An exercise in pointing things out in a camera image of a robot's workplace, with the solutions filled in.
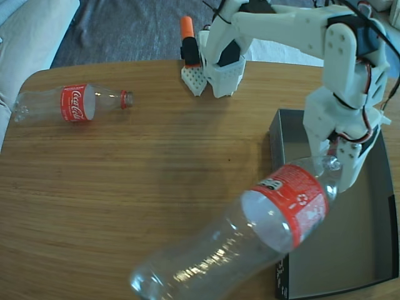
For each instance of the white sofa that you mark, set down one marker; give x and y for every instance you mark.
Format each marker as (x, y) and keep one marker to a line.
(22, 47)

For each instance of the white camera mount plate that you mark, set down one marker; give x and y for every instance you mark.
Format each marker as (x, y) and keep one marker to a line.
(384, 118)

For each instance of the clear bottle Coca-Cola script label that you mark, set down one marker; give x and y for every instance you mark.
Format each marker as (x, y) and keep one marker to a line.
(75, 103)

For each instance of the clear bottle red printed label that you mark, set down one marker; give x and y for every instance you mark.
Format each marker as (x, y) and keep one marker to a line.
(218, 250)

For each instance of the grey cardboard box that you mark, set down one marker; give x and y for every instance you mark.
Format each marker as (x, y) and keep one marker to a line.
(359, 243)

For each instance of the white rug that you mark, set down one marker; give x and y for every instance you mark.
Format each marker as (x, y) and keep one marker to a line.
(281, 51)

